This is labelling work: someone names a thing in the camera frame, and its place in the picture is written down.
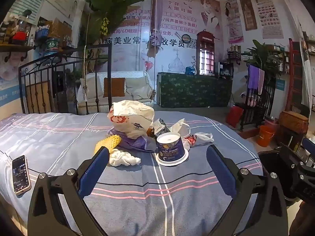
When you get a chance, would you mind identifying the green patterned cabinet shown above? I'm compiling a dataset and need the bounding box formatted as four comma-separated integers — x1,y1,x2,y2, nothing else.
157,72,233,108

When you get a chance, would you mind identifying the wicker basket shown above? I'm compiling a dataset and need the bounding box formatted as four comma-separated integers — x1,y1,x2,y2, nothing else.
279,111,309,134

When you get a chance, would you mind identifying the large wall poster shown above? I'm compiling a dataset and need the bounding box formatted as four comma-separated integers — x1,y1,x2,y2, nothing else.
84,0,222,79

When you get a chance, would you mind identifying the brown wall poster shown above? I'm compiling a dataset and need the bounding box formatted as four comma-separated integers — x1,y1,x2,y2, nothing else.
239,0,258,30

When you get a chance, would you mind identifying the white cushion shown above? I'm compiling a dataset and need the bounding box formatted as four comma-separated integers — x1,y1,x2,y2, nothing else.
80,75,104,101
125,77,148,101

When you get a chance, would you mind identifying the black metal bed frame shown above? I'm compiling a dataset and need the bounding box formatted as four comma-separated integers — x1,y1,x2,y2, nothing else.
18,43,112,115

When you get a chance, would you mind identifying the black trash bin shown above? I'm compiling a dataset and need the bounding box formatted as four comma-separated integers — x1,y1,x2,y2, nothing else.
258,150,299,206

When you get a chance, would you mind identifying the white grid wall poster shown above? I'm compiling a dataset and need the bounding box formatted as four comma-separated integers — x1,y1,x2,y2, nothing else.
251,0,277,39

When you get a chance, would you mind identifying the pink wall poster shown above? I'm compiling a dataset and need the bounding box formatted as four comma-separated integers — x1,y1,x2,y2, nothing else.
225,0,244,44

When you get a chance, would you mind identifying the wooden wall shelf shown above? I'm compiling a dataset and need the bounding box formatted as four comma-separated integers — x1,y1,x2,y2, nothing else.
0,43,40,62

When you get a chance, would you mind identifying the orange bucket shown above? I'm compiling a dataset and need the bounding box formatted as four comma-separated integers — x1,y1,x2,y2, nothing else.
256,125,275,147

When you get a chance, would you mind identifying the smartphone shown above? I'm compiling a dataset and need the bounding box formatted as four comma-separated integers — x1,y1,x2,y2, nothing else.
11,155,32,196

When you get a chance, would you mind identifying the blue paper noodle cup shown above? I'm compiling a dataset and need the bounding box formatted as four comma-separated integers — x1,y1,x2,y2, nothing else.
156,132,189,166

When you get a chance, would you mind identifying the pink towel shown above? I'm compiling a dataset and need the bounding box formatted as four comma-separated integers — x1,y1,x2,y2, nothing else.
258,68,265,95

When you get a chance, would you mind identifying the black framed box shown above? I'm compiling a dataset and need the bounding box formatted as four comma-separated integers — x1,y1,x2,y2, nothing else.
218,62,234,78

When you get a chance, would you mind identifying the purple packet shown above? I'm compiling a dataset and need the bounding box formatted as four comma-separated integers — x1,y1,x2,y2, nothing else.
108,128,157,153

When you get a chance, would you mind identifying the green tin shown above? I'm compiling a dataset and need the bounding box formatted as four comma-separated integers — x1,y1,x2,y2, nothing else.
42,38,60,57

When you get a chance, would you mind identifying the white tissue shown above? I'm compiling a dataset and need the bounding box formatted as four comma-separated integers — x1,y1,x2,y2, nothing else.
108,150,141,167

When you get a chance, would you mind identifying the white wicker swing sofa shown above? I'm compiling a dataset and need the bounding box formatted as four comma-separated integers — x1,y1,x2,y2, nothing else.
77,71,156,115

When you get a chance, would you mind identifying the small black wall shelf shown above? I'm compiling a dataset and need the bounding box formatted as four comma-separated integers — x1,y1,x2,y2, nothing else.
228,44,243,61

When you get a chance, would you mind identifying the banana plant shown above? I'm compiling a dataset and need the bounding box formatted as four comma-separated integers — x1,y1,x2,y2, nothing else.
82,0,153,47

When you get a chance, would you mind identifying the brown cushion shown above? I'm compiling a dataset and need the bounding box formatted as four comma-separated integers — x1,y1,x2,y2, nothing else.
103,78,126,98

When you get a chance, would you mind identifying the white face mask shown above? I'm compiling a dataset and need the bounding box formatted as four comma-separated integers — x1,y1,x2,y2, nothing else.
170,118,191,140

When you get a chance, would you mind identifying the red bag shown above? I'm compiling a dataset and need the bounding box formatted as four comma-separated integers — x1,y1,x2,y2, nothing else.
226,105,244,128

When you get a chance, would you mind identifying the red wooden ladder shelf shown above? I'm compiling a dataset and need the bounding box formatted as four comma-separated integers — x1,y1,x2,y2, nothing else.
285,38,306,113

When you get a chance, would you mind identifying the purple towel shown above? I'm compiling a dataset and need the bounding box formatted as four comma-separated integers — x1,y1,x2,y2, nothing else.
247,65,260,90

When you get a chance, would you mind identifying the green potted plant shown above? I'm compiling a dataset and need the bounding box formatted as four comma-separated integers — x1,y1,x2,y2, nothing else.
242,39,281,79

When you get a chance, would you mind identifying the small white plastic bag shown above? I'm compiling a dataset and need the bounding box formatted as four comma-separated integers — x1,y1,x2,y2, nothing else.
183,132,214,151

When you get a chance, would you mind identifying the green and white milk carton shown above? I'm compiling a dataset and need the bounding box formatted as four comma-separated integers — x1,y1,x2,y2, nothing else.
151,118,171,138

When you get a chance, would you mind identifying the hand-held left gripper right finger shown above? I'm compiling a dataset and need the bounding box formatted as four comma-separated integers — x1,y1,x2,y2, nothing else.
206,145,288,236

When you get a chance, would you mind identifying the large white plastic bag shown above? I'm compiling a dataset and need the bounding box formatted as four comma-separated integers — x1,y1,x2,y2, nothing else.
107,100,155,139

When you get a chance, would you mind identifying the yellow foam fruit net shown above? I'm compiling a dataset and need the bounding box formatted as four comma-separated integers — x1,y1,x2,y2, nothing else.
95,135,122,156

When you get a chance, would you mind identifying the pink bucket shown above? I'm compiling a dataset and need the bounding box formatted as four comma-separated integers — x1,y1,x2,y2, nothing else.
264,117,280,131

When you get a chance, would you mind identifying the red telephone booth cabinet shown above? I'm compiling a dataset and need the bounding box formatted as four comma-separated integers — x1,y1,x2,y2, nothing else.
196,31,215,75

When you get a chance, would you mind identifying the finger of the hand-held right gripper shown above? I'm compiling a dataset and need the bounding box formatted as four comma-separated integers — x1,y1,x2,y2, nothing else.
280,138,315,169

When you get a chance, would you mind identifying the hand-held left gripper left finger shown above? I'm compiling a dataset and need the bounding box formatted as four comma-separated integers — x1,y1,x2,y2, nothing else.
28,146,110,236

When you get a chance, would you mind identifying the black metal rack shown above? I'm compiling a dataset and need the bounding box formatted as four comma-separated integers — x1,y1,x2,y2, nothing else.
240,79,276,131

